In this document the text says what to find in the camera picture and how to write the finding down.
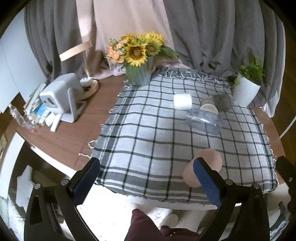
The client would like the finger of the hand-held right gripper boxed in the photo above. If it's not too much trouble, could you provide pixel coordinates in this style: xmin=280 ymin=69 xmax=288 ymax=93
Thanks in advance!
xmin=275 ymin=156 xmax=296 ymax=188

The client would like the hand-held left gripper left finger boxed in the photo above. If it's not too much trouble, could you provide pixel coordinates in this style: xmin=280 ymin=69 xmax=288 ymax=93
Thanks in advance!
xmin=24 ymin=157 xmax=101 ymax=241

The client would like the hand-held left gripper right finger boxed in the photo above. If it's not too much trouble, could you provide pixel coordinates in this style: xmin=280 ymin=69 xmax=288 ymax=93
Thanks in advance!
xmin=193 ymin=157 xmax=271 ymax=241

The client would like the pink cup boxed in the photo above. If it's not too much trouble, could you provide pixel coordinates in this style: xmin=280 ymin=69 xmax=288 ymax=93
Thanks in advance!
xmin=183 ymin=148 xmax=223 ymax=188

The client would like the clear plastic cup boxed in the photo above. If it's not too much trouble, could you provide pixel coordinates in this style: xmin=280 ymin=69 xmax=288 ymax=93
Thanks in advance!
xmin=186 ymin=108 xmax=223 ymax=135

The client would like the patterned paper cup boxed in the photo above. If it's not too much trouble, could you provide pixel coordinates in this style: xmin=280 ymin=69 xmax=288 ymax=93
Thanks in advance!
xmin=199 ymin=97 xmax=219 ymax=115

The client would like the grey cup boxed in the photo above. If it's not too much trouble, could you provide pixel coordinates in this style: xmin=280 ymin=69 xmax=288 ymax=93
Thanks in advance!
xmin=213 ymin=94 xmax=232 ymax=112

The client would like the white cup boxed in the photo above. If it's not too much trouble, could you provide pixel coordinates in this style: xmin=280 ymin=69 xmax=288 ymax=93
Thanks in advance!
xmin=173 ymin=93 xmax=193 ymax=111

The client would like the white fluffy rug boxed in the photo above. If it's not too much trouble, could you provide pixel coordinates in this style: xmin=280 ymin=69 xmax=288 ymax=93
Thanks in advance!
xmin=59 ymin=199 xmax=185 ymax=241

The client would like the white slipper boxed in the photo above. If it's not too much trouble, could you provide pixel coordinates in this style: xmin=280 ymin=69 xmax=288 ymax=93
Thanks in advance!
xmin=161 ymin=214 xmax=179 ymax=229

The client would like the checked grey white cloth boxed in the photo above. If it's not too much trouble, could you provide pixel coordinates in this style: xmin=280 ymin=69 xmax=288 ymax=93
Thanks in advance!
xmin=79 ymin=67 xmax=278 ymax=205

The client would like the person's leg in maroon trousers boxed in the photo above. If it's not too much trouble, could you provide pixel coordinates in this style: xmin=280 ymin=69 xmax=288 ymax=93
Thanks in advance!
xmin=125 ymin=209 xmax=202 ymax=241

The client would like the stack of books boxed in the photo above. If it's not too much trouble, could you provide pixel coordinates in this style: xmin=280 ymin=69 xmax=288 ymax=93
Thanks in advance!
xmin=23 ymin=83 xmax=62 ymax=133

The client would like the white plant pot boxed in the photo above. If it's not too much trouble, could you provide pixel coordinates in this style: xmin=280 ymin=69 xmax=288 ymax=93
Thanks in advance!
xmin=232 ymin=73 xmax=261 ymax=107

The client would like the clear plastic bottle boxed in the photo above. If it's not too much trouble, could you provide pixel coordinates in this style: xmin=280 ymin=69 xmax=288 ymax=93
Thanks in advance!
xmin=9 ymin=103 xmax=39 ymax=134

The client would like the white box device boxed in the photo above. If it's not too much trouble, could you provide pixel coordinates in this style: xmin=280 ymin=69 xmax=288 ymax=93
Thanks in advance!
xmin=39 ymin=73 xmax=88 ymax=123

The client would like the beige desk lamp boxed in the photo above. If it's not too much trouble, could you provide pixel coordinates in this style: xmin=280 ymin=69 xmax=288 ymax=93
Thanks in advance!
xmin=59 ymin=40 xmax=100 ymax=101

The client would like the green potted plant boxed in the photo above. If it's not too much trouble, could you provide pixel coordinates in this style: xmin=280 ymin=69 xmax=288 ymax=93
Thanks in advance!
xmin=228 ymin=54 xmax=271 ymax=88

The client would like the ribbed pale green vase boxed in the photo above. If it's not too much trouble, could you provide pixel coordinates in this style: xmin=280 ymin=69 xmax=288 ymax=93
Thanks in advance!
xmin=126 ymin=57 xmax=155 ymax=86

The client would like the sunflower bouquet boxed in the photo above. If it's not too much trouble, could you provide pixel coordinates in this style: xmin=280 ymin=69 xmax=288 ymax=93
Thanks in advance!
xmin=105 ymin=32 xmax=179 ymax=68

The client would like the grey curtain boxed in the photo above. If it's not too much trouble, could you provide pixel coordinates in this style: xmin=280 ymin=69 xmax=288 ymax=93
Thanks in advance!
xmin=24 ymin=0 xmax=93 ymax=80
xmin=163 ymin=0 xmax=286 ymax=119

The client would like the pink curtain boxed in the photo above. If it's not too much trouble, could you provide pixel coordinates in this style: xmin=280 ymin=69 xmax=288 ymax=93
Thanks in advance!
xmin=76 ymin=0 xmax=186 ymax=80

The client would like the white cable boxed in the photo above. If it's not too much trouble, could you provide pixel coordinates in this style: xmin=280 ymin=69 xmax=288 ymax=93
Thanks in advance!
xmin=278 ymin=113 xmax=296 ymax=140

